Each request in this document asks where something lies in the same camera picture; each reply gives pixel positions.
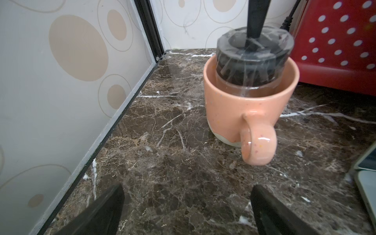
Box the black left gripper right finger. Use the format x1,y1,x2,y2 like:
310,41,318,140
250,185,318,235

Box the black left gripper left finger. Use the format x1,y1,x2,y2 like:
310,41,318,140
57,184,124,235

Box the silver laptop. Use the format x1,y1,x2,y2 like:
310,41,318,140
353,143,376,230

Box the pink ceramic mug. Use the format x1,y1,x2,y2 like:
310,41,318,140
203,56,300,165

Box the red polka dot toaster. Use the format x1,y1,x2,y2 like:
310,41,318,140
291,0,376,96

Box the black toaster power cable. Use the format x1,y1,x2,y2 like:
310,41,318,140
279,0,302,32

